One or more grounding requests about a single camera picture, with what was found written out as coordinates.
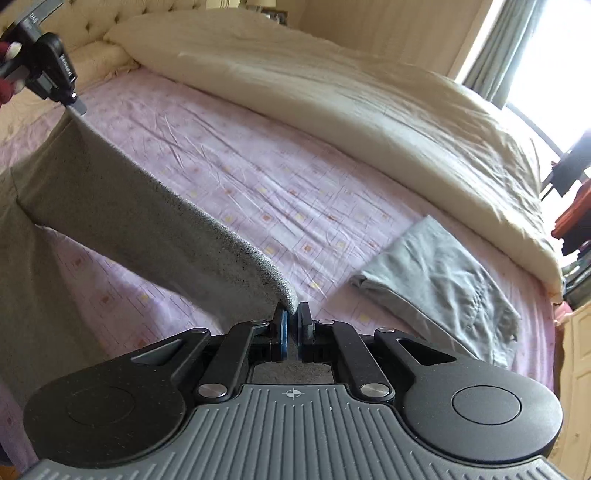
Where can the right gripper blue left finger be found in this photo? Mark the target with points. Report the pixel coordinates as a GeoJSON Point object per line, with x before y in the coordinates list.
{"type": "Point", "coordinates": [246, 345]}

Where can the white bedside cabinet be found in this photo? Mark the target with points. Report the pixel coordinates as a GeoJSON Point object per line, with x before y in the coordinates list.
{"type": "Point", "coordinates": [571, 452]}

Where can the grey speckled pants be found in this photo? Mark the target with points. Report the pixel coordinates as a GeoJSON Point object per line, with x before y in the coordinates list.
{"type": "Point", "coordinates": [80, 185]}

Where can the folded light grey garment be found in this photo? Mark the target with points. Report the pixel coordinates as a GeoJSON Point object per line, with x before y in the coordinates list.
{"type": "Point", "coordinates": [429, 280]}

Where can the grey window curtain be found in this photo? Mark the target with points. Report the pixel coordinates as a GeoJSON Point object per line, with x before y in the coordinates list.
{"type": "Point", "coordinates": [492, 74]}

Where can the cream duvet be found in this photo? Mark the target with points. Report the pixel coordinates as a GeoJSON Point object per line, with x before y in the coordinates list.
{"type": "Point", "coordinates": [421, 129]}

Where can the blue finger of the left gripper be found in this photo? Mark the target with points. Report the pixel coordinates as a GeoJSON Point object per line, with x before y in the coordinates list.
{"type": "Point", "coordinates": [78, 107]}

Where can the bedside table lamp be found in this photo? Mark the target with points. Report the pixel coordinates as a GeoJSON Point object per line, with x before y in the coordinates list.
{"type": "Point", "coordinates": [267, 8]}

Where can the hanging clothes rack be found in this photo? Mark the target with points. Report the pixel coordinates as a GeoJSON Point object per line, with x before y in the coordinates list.
{"type": "Point", "coordinates": [572, 227]}

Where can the pink patterned bed sheet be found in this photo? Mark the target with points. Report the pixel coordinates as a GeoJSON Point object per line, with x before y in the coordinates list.
{"type": "Point", "coordinates": [318, 214]}

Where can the beige tufted headboard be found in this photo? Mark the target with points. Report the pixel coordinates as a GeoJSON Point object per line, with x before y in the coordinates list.
{"type": "Point", "coordinates": [82, 22]}

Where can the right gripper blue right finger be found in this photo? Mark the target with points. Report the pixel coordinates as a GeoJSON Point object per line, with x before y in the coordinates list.
{"type": "Point", "coordinates": [338, 345]}

